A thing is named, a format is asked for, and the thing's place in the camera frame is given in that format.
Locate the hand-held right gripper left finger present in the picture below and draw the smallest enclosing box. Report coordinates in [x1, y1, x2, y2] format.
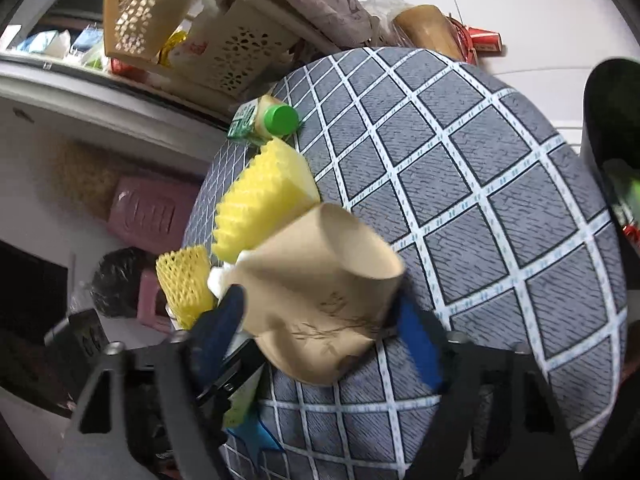
[52, 284, 248, 480]

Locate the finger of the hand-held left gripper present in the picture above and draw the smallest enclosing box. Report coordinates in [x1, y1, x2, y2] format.
[196, 340, 269, 409]

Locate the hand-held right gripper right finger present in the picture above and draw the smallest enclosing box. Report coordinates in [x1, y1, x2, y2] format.
[394, 300, 582, 480]

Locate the brown paper cup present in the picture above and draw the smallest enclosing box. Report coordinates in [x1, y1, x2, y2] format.
[232, 202, 407, 387]

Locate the bright green plastic bag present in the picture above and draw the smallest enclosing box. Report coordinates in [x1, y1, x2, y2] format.
[602, 158, 640, 227]

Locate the black trash bin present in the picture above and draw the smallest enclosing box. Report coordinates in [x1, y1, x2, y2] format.
[582, 57, 640, 267]

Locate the crumpled white paper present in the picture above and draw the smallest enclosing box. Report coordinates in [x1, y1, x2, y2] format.
[207, 254, 252, 297]

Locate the yellow foam fruit net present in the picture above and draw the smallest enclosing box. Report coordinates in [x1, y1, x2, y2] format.
[155, 244, 220, 332]

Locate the pink plastic stool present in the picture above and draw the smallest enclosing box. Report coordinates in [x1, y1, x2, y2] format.
[107, 174, 201, 252]
[137, 269, 174, 335]

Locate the blue paper star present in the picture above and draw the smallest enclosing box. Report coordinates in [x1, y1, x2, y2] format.
[224, 406, 287, 464]

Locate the black plastic bag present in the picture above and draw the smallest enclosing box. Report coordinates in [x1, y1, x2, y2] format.
[89, 247, 161, 317]

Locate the yellow foam pad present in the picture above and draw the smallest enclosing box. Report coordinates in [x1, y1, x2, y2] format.
[210, 137, 321, 265]

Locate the grey checked tablecloth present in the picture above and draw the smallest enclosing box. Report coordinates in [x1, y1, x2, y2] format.
[182, 47, 629, 480]

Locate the yellow textured board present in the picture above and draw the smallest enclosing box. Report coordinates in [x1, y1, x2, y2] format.
[52, 139, 124, 221]

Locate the green capped bottle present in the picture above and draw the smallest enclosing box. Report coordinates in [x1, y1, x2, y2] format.
[227, 97, 300, 147]

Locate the beige plastic storage rack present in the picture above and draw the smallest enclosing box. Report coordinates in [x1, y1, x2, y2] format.
[102, 0, 302, 102]

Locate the yellow package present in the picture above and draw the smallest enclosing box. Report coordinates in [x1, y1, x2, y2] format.
[159, 29, 189, 69]

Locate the red box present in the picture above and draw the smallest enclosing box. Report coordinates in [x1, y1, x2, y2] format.
[462, 25, 504, 55]

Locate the brown paper bag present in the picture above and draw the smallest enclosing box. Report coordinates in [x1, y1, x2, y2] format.
[392, 4, 469, 64]

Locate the floral cloth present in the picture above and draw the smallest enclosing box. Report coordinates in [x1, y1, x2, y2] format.
[265, 0, 387, 52]

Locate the white plastic bag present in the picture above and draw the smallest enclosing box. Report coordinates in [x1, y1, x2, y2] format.
[360, 0, 402, 27]

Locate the silver sliding door frame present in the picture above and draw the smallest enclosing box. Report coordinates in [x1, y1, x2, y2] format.
[0, 54, 237, 132]

